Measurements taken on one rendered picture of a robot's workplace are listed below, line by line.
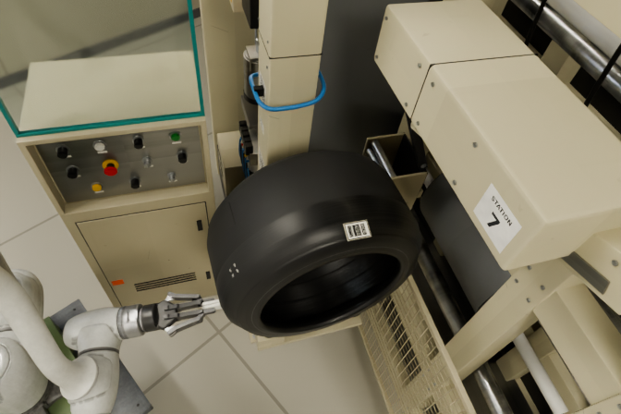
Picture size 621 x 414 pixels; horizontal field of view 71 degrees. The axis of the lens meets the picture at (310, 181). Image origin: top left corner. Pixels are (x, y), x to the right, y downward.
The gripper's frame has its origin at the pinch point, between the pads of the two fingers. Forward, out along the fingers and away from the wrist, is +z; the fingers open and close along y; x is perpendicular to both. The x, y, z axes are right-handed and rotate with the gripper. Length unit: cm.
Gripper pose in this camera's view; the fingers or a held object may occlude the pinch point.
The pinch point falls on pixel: (215, 305)
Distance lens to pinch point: 134.2
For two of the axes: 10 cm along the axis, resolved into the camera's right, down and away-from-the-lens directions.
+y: -1.9, -7.9, 5.9
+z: 9.8, -1.7, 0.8
